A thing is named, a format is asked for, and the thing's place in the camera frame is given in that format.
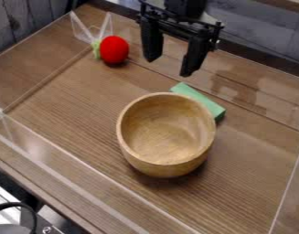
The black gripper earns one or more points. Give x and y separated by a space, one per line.
184 15

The black metal bracket with screw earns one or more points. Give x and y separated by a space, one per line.
52 223

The wooden bowl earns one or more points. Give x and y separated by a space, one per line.
165 131

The red plush fruit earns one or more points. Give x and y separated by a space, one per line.
111 49

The green rectangular block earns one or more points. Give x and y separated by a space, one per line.
215 109

